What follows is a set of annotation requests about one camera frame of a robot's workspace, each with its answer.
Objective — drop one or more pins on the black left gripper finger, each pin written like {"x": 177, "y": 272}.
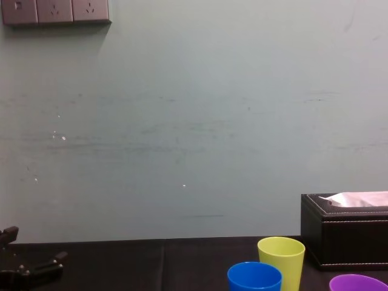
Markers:
{"x": 45, "y": 265}
{"x": 10, "y": 234}

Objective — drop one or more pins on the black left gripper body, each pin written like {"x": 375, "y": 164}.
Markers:
{"x": 18, "y": 282}

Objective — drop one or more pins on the black table cloth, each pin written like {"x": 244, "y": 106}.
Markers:
{"x": 145, "y": 266}

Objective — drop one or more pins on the blue plastic cup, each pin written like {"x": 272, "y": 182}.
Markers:
{"x": 254, "y": 280}

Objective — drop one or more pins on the yellow-green plastic cup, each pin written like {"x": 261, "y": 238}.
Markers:
{"x": 282, "y": 260}

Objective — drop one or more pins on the black leather tissue box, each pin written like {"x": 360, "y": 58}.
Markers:
{"x": 348, "y": 242}

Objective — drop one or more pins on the purple plastic cup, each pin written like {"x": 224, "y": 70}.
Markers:
{"x": 357, "y": 283}

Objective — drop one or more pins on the white tissue paper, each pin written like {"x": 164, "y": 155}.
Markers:
{"x": 360, "y": 198}

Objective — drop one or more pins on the grey wall switch plate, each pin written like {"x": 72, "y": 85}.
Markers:
{"x": 19, "y": 10}

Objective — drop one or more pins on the grey wall socket plate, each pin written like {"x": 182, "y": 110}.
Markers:
{"x": 91, "y": 9}
{"x": 54, "y": 10}

